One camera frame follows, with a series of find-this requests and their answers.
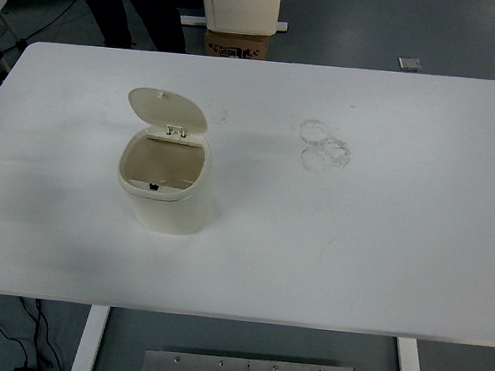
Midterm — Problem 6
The thin black floor cable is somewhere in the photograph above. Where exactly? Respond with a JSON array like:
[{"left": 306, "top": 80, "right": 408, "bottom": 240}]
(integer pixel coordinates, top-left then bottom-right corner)
[{"left": 5, "top": 0, "right": 82, "bottom": 58}]

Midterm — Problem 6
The white metal floor foot bar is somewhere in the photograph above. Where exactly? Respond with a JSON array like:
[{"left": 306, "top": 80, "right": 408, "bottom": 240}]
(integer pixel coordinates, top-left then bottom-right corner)
[{"left": 178, "top": 10, "right": 291, "bottom": 36}]

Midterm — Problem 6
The person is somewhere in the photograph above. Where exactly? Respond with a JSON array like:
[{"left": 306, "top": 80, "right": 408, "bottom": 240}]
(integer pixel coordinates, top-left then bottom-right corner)
[{"left": 63, "top": 0, "right": 192, "bottom": 56}]

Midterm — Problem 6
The grey floor socket plate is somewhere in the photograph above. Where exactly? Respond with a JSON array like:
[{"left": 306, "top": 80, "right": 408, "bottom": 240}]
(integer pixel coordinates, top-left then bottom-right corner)
[{"left": 396, "top": 55, "right": 423, "bottom": 73}]

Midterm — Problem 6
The cream white small trash bin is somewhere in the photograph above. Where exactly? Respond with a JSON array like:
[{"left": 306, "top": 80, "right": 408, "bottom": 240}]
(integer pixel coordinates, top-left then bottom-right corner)
[{"left": 110, "top": 84, "right": 225, "bottom": 239}]

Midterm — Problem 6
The black cable with power adapter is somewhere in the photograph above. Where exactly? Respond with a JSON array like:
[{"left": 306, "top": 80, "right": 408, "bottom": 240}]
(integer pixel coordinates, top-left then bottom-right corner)
[{"left": 0, "top": 293, "right": 72, "bottom": 371}]

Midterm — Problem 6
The brown cardboard box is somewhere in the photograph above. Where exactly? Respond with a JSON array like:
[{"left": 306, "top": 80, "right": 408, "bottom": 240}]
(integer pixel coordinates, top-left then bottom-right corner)
[{"left": 203, "top": 28, "right": 271, "bottom": 62}]

